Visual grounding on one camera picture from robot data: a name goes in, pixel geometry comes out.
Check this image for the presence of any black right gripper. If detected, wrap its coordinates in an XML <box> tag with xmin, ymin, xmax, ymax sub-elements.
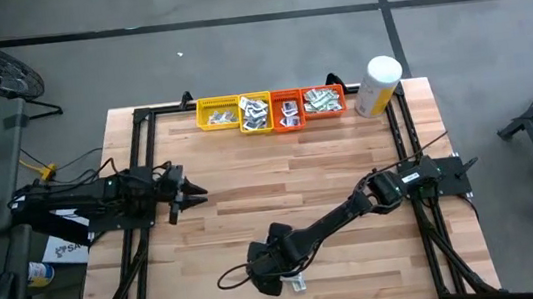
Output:
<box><xmin>242</xmin><ymin>219</ymin><xmax>310</xmax><ymax>299</ymax></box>

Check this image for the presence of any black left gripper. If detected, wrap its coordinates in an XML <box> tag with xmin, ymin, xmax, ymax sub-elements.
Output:
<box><xmin>150</xmin><ymin>161</ymin><xmax>212</xmax><ymax>227</ymax></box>

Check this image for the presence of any yellow plastic basket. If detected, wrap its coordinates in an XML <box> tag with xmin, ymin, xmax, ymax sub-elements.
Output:
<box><xmin>193</xmin><ymin>93</ymin><xmax>244</xmax><ymax>133</ymax></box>
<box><xmin>236</xmin><ymin>90</ymin><xmax>277</xmax><ymax>138</ymax></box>

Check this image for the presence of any black table clamp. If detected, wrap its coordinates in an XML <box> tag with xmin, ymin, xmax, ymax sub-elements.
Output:
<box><xmin>177</xmin><ymin>89</ymin><xmax>195</xmax><ymax>111</ymax></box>
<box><xmin>323</xmin><ymin>70</ymin><xmax>349</xmax><ymax>95</ymax></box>

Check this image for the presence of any orange plastic basket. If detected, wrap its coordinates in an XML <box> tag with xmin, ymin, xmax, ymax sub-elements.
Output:
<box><xmin>268</xmin><ymin>87</ymin><xmax>308</xmax><ymax>135</ymax></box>
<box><xmin>299</xmin><ymin>82</ymin><xmax>348</xmax><ymax>123</ymax></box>

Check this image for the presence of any white printed cardboard box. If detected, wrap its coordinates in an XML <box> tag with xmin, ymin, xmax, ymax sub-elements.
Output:
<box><xmin>36</xmin><ymin>212</ymin><xmax>97</xmax><ymax>270</ymax></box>

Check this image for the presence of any black desk support bar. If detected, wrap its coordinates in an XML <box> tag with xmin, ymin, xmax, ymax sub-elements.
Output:
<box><xmin>17</xmin><ymin>209</ymin><xmax>93</xmax><ymax>254</ymax></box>

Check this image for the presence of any yellow power plug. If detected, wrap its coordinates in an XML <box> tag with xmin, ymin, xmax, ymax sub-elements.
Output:
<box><xmin>18</xmin><ymin>155</ymin><xmax>60</xmax><ymax>186</ymax></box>

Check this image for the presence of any white yellow can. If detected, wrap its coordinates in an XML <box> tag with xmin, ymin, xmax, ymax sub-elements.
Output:
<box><xmin>25</xmin><ymin>258</ymin><xmax>57</xmax><ymax>289</ymax></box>

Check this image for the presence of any white yellow wipes canister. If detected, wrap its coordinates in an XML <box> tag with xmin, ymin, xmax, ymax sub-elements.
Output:
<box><xmin>349</xmin><ymin>52</ymin><xmax>408</xmax><ymax>120</ymax></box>

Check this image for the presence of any black clamp lever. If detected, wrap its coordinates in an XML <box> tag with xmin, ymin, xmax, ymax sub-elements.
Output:
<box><xmin>453</xmin><ymin>156</ymin><xmax>481</xmax><ymax>180</ymax></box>

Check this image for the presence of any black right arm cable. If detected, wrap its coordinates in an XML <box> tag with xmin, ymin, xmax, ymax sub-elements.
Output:
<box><xmin>214</xmin><ymin>260</ymin><xmax>266</xmax><ymax>292</ymax></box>

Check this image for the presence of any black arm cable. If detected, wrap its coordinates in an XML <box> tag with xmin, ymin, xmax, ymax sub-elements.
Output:
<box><xmin>54</xmin><ymin>156</ymin><xmax>120</xmax><ymax>187</ymax></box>
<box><xmin>214</xmin><ymin>260</ymin><xmax>266</xmax><ymax>292</ymax></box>

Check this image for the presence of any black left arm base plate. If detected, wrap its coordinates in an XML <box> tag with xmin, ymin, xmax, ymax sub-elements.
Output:
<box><xmin>84</xmin><ymin>201</ymin><xmax>161</xmax><ymax>236</ymax></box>

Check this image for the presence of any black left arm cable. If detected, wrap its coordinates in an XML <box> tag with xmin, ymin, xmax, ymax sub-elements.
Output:
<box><xmin>54</xmin><ymin>156</ymin><xmax>120</xmax><ymax>187</ymax></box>

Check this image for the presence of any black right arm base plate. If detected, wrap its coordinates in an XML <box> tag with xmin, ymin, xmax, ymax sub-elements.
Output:
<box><xmin>396</xmin><ymin>154</ymin><xmax>474</xmax><ymax>204</ymax></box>

